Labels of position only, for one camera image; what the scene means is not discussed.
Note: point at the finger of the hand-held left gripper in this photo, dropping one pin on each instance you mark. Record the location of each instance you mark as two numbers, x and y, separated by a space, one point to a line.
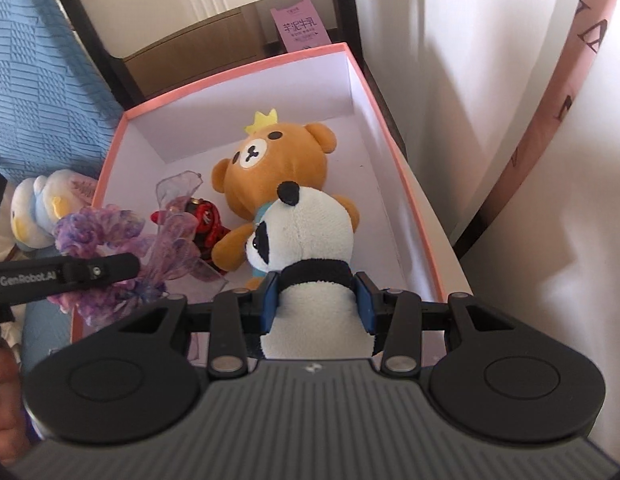
110 267

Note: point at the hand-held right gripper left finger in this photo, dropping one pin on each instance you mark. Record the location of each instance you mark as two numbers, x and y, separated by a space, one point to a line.
270 305

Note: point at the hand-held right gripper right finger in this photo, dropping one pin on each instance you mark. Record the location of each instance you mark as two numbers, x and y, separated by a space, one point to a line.
365 305

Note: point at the purple scrunchie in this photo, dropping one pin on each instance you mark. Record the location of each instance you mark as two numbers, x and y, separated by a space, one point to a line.
90 225

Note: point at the panda plush toy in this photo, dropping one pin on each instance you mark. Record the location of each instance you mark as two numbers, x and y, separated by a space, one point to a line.
310 230

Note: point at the red black figure toy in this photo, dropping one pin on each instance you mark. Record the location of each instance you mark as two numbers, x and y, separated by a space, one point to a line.
207 217

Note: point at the pink cardboard box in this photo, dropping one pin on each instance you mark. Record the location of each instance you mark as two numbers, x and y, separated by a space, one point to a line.
380 185

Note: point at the brown bear plush toy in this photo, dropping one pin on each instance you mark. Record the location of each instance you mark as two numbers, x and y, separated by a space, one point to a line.
285 170

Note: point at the person's left hand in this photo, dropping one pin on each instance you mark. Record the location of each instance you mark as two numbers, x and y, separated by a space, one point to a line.
5 400

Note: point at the blue white penguin plush toy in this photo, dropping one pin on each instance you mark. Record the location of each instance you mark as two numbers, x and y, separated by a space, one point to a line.
40 205

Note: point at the blue textured cushion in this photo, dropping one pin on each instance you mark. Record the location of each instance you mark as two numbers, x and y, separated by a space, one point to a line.
40 60

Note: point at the purple drink carton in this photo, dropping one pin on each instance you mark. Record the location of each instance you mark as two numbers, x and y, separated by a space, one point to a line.
300 30

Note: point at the large round hoop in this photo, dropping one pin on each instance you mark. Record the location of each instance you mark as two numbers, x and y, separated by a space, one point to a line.
565 105

